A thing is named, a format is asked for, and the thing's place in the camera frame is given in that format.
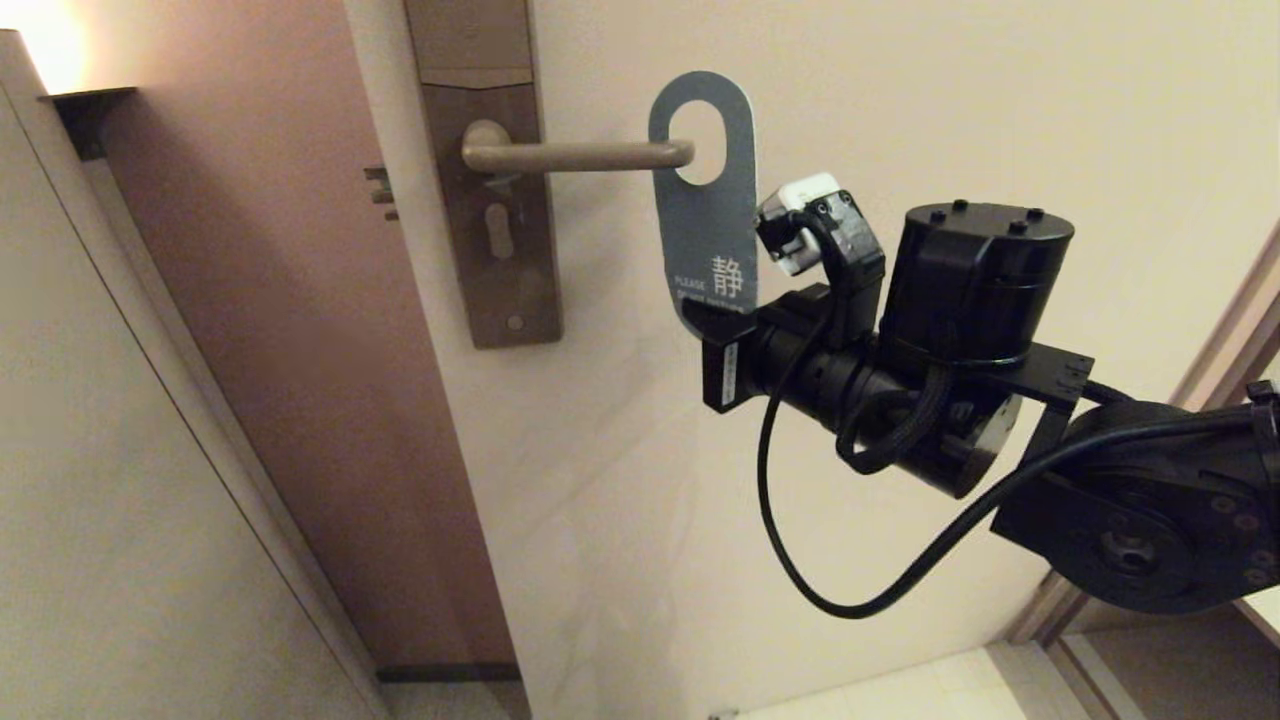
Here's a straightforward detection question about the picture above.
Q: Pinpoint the brown door lock plate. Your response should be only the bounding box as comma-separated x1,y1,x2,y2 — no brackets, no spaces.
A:
403,0,563,349

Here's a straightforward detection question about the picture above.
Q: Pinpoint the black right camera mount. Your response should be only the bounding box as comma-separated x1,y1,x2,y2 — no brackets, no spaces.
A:
765,190,887,351

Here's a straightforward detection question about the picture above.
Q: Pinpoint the thick black braided cable sleeve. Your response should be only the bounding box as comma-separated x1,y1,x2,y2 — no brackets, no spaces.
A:
835,365,951,476

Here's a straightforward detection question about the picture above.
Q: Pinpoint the black wall lamp bracket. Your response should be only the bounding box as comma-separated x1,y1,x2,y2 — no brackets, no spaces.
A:
45,88,139,163

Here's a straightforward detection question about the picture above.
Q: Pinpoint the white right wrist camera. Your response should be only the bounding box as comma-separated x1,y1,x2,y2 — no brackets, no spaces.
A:
757,172,841,278

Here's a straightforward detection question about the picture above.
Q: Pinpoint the brown door jamb panel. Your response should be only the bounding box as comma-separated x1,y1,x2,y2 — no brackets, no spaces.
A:
85,0,521,683

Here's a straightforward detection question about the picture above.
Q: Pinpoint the white shelf board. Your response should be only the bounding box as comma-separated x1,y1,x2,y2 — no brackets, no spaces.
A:
1235,585,1280,651

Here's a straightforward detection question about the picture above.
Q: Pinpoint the white door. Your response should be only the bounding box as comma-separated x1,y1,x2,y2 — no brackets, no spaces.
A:
340,0,1280,720

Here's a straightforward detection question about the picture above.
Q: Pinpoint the blue and white door hanger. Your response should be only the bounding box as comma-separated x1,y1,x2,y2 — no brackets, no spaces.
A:
648,71,759,341

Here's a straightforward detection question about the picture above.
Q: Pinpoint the brown metal door handle lever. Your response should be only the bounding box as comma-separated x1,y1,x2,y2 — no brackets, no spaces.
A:
462,120,695,176

